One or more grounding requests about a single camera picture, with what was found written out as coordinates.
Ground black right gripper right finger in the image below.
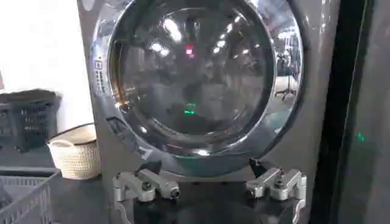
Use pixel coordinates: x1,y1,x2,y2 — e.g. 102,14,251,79
245,157,307,201

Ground grey plastic laundry basket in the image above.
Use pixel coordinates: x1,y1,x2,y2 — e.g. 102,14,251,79
0,166,62,224

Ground cream woven laundry basket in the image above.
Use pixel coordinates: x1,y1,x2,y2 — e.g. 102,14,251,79
46,122,101,180

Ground grey dryer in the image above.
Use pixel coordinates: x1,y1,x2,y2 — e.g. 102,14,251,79
76,0,341,224
335,0,390,224

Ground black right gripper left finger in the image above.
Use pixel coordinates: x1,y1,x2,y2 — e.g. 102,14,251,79
112,160,181,203

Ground dark plastic laundry basket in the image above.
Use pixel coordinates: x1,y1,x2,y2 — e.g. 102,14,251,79
0,88,59,153

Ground round glass dryer door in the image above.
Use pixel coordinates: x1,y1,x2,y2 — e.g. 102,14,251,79
90,0,305,177

